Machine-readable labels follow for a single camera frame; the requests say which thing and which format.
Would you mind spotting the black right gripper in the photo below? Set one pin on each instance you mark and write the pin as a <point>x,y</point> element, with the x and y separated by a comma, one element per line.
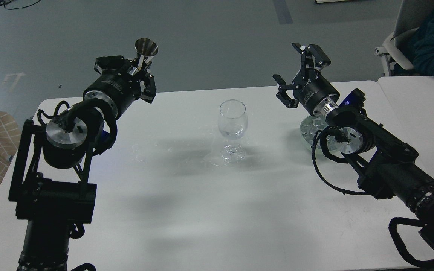
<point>308,86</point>

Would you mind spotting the steel double jigger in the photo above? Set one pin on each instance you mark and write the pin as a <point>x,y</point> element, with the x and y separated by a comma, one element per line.
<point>146,49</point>

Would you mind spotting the white office chair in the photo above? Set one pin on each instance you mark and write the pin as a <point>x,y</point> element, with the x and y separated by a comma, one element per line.
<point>411,15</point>

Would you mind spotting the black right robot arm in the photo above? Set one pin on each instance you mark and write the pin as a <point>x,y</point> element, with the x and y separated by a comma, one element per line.
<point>385,164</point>

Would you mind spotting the clear ice cubes pile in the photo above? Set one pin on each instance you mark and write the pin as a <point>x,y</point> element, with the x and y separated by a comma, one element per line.
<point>311,126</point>

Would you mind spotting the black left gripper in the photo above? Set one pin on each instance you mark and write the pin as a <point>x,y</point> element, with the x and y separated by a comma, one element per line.
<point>119,85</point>

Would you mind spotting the clear wine glass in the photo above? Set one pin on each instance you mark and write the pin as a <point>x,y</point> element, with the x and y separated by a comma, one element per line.
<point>232,124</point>

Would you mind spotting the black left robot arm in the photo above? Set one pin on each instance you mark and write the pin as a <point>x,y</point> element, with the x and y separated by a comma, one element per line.
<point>50,182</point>

